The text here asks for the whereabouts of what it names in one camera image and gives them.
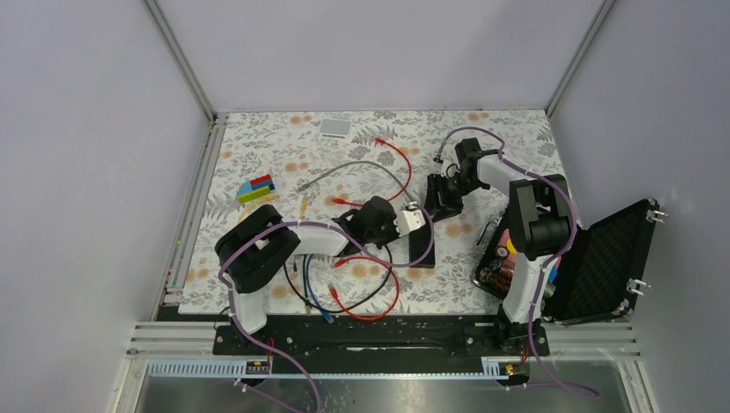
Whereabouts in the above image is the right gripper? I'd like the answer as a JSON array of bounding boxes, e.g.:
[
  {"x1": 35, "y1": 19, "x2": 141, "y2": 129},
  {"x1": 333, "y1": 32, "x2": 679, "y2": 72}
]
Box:
[{"x1": 421, "y1": 173, "x2": 484, "y2": 223}]

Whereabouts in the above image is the black network switch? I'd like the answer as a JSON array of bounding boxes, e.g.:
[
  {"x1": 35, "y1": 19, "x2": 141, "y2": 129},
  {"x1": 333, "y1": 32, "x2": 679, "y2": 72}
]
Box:
[{"x1": 408, "y1": 222, "x2": 436, "y2": 269}]

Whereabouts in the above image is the red ethernet cable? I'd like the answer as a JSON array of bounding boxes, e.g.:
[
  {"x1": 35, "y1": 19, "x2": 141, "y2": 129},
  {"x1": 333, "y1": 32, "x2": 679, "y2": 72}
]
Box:
[
  {"x1": 332, "y1": 137, "x2": 414, "y2": 207},
  {"x1": 327, "y1": 255, "x2": 401, "y2": 322}
]

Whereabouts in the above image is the blue ethernet cable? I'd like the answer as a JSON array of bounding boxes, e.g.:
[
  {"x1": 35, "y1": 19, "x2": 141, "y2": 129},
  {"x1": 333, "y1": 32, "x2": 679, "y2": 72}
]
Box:
[{"x1": 302, "y1": 253, "x2": 336, "y2": 324}]

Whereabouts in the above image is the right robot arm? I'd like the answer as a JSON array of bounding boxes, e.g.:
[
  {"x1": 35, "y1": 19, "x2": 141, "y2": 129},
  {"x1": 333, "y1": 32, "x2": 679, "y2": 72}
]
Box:
[{"x1": 425, "y1": 139, "x2": 577, "y2": 354}]

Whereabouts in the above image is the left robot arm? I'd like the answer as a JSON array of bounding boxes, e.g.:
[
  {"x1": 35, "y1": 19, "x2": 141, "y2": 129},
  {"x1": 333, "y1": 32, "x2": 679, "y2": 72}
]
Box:
[{"x1": 214, "y1": 196, "x2": 404, "y2": 354}]

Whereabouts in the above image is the floral table mat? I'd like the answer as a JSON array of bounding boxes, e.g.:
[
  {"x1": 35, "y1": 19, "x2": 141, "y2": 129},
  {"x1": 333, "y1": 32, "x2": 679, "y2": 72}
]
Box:
[{"x1": 178, "y1": 110, "x2": 564, "y2": 315}]

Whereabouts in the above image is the colourful toy brick stack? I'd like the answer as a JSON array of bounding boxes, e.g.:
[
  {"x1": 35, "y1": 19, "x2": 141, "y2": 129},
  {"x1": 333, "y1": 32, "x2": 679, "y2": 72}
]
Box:
[{"x1": 236, "y1": 175, "x2": 275, "y2": 204}]

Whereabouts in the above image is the black case with chips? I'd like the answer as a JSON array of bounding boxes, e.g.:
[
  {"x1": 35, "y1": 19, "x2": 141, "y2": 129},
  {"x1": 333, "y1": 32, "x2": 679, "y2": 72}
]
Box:
[{"x1": 541, "y1": 198, "x2": 662, "y2": 325}]

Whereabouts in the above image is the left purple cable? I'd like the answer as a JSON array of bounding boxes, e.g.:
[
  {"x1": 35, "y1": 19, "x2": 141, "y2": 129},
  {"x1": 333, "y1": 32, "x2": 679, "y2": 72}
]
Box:
[{"x1": 219, "y1": 204, "x2": 437, "y2": 413}]

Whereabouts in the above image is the purple cable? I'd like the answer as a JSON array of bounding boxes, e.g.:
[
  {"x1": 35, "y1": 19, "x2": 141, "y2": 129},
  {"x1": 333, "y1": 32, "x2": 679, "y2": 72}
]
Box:
[
  {"x1": 219, "y1": 204, "x2": 437, "y2": 413},
  {"x1": 436, "y1": 126, "x2": 600, "y2": 399}
]

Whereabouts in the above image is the black cable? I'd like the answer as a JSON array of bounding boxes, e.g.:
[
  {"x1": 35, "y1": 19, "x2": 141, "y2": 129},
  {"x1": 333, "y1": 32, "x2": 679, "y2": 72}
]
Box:
[{"x1": 283, "y1": 244, "x2": 394, "y2": 316}]

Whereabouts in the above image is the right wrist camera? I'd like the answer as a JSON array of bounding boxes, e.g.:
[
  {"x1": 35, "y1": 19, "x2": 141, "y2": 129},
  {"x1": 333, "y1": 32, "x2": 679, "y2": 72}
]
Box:
[{"x1": 440, "y1": 159, "x2": 459, "y2": 178}]

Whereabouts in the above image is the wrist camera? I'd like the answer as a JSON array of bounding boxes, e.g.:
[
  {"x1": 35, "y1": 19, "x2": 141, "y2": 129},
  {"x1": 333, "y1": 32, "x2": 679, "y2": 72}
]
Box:
[
  {"x1": 440, "y1": 159, "x2": 459, "y2": 178},
  {"x1": 394, "y1": 208, "x2": 426, "y2": 237}
]

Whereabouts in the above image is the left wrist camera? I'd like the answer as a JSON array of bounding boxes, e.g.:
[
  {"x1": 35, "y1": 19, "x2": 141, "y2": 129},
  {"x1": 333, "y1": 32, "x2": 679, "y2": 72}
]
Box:
[{"x1": 394, "y1": 208, "x2": 426, "y2": 237}]

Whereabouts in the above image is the yellow cable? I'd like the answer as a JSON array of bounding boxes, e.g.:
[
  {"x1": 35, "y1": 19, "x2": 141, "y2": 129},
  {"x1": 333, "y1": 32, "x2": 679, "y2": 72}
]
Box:
[{"x1": 238, "y1": 194, "x2": 309, "y2": 226}]

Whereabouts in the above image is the grey ethernet cable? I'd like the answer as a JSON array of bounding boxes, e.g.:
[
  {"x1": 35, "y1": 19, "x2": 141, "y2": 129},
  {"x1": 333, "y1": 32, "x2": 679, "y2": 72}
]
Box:
[{"x1": 296, "y1": 161, "x2": 418, "y2": 207}]

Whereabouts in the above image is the white small switch box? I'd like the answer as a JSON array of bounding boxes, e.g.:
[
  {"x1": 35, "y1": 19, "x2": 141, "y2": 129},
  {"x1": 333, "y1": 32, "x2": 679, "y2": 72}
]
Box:
[{"x1": 319, "y1": 119, "x2": 352, "y2": 138}]

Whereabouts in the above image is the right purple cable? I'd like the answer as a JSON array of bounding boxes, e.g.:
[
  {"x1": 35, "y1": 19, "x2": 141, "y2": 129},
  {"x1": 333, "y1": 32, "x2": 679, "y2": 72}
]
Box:
[{"x1": 436, "y1": 126, "x2": 600, "y2": 399}]

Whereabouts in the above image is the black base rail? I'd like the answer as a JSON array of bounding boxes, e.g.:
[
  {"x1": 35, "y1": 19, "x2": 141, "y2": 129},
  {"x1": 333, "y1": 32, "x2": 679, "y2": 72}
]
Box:
[{"x1": 213, "y1": 313, "x2": 548, "y2": 376}]

